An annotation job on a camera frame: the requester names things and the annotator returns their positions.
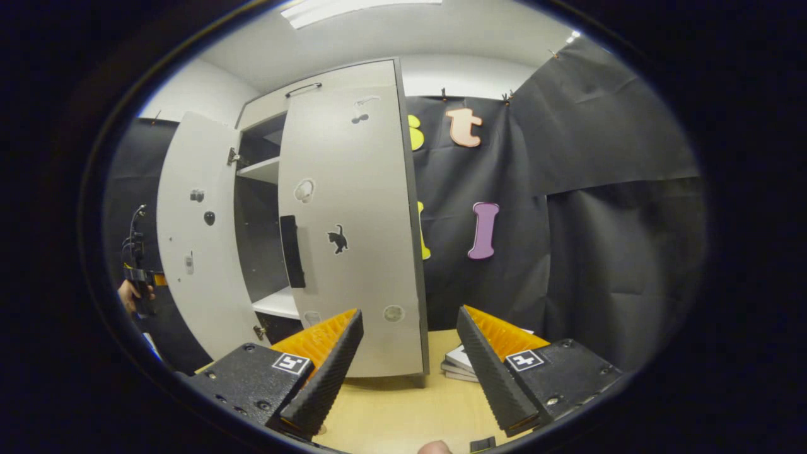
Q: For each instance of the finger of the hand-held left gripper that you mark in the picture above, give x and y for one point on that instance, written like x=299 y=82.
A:
x=160 y=279

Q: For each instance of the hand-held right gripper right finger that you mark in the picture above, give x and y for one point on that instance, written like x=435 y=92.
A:
x=495 y=378

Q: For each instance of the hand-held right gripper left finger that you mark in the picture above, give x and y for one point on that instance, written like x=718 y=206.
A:
x=328 y=378

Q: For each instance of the grey cabinet door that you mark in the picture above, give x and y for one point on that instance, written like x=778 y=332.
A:
x=189 y=151
x=365 y=189

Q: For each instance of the grey cabinet drawer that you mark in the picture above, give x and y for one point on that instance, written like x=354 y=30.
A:
x=265 y=110

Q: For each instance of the grey book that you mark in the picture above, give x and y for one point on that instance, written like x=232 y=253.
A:
x=457 y=373

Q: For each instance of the black backdrop cloth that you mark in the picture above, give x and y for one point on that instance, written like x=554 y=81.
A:
x=599 y=252

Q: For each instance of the small ceiling light panel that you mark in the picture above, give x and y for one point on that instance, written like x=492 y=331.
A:
x=573 y=36

